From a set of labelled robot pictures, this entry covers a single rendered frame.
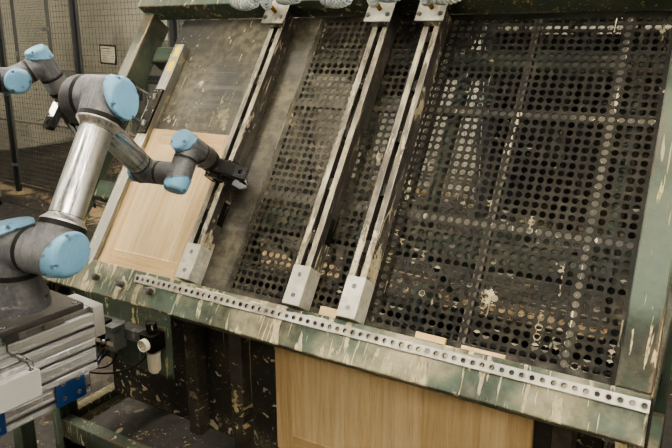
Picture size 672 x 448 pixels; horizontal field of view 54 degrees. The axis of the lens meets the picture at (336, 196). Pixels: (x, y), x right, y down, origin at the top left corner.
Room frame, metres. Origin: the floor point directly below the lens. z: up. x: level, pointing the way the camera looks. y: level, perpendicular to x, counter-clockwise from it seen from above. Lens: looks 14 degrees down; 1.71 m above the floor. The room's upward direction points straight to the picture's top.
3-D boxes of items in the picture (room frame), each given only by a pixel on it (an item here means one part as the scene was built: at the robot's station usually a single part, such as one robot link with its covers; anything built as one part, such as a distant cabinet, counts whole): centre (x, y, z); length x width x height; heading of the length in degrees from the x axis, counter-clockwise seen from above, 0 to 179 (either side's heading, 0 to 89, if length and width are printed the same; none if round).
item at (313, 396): (1.91, -0.17, 0.53); 0.90 x 0.02 x 0.55; 59
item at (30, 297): (1.59, 0.82, 1.09); 0.15 x 0.15 x 0.10
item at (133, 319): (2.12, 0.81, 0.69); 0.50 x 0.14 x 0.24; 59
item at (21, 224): (1.59, 0.81, 1.20); 0.13 x 0.12 x 0.14; 66
